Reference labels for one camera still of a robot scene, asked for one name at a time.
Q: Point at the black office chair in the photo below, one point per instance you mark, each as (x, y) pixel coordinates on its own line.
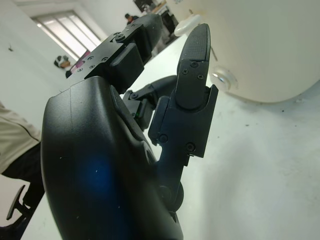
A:
(18, 202)

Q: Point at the person in dark clothes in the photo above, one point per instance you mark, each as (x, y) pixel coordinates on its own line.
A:
(130, 19)

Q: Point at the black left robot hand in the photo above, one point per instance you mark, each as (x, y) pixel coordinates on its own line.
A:
(100, 162)

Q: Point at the window with blinds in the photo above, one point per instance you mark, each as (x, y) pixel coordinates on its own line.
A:
(67, 30)

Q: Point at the black white small object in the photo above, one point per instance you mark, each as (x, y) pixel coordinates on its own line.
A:
(62, 61)

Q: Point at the white two-slot toaster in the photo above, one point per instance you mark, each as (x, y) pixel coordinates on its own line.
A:
(265, 50)

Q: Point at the person in beige jacket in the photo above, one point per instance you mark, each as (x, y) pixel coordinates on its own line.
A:
(15, 130)

